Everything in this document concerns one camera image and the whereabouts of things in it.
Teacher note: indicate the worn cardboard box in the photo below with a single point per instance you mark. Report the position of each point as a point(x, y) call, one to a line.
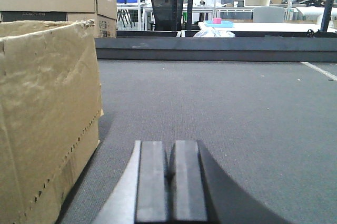
point(50, 107)

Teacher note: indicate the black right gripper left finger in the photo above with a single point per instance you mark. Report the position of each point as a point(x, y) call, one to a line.
point(140, 195)

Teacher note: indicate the grey chair back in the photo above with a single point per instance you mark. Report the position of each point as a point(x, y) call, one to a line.
point(268, 14)

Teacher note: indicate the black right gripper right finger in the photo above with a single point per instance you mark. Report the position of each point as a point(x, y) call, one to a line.
point(202, 192)

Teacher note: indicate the light blue tray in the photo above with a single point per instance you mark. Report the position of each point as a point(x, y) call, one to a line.
point(223, 24)

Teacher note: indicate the white table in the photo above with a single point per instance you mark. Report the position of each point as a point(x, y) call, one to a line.
point(269, 27)

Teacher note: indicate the black floor platform edge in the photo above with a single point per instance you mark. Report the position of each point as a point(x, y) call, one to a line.
point(244, 47)

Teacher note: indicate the crumpled plastic bag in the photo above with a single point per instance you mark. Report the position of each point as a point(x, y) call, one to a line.
point(214, 33)

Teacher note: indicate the pink cube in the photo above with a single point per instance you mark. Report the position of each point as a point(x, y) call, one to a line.
point(216, 20)

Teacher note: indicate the black mesh office chair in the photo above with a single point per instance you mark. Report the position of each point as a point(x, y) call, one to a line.
point(162, 10)

